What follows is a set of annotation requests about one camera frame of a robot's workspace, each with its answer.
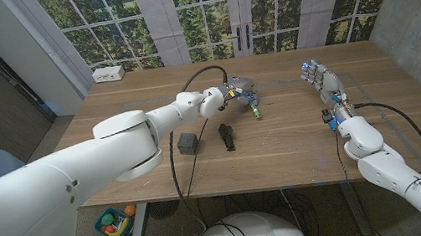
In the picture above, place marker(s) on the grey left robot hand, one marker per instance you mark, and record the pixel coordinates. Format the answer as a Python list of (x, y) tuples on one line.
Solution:
[(241, 87)]

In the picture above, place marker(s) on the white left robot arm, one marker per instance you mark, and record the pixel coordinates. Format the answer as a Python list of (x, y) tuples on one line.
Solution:
[(75, 173)]

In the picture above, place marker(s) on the printed window forest backdrop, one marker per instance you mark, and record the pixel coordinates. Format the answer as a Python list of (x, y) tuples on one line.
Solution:
[(193, 10)]

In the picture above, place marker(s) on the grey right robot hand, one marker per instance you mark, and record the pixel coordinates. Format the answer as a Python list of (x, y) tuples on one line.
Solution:
[(330, 82)]

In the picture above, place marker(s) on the white box device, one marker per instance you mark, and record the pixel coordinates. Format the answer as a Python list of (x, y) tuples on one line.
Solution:
[(108, 74)]

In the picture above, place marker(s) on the round black floor fan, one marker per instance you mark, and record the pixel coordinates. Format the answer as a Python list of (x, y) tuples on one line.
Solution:
[(163, 209)]

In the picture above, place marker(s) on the grey table leg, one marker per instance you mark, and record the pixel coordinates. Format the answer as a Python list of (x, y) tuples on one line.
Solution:
[(357, 213), (139, 231)]

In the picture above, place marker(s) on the teal basket of toys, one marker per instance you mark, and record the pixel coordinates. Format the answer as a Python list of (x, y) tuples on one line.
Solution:
[(116, 230)]

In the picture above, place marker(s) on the green white marker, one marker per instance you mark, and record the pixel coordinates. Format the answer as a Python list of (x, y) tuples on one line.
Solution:
[(255, 111)]

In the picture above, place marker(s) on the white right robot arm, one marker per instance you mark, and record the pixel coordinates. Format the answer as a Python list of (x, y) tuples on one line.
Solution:
[(383, 167)]

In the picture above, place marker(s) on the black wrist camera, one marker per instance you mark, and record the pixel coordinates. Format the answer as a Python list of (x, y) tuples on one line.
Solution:
[(327, 115), (223, 106)]

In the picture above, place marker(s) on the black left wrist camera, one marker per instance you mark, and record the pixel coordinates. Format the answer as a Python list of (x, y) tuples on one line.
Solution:
[(223, 106)]

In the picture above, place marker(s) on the dark grey cube block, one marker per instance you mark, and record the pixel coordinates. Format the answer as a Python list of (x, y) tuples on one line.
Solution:
[(188, 143)]

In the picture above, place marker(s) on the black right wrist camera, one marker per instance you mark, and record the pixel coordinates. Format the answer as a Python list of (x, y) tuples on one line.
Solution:
[(327, 115)]

